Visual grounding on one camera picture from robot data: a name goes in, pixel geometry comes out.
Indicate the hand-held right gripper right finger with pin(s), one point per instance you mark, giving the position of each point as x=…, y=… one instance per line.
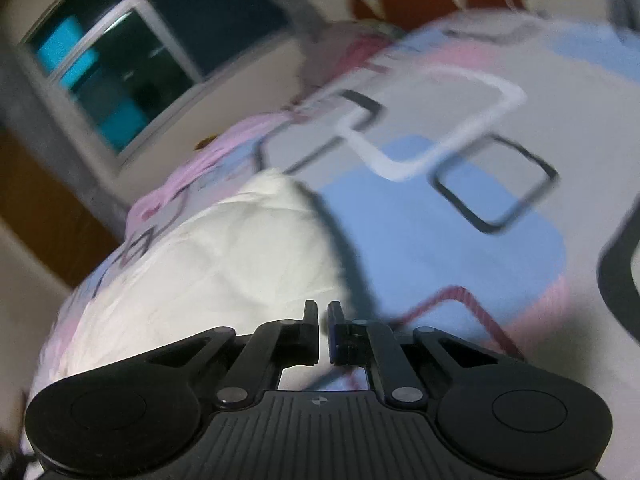
x=336, y=340

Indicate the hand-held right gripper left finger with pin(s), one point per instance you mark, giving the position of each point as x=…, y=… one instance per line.
x=311, y=335

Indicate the white puffer jacket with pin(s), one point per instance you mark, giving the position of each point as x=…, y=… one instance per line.
x=225, y=260

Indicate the bed with patterned sheet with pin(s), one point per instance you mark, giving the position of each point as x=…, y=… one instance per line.
x=450, y=260

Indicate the pink blanket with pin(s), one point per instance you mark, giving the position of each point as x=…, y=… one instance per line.
x=200, y=175

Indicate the small brown object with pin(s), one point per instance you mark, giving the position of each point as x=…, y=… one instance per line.
x=204, y=143

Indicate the pink folded cloth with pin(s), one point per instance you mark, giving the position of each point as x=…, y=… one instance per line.
x=367, y=50

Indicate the brown wooden door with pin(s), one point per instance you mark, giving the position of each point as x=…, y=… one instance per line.
x=45, y=195

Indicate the grey curtain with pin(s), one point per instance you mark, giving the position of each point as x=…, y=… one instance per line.
x=305, y=15
x=55, y=130

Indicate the window with white frame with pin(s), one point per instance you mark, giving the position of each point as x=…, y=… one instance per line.
x=150, y=60

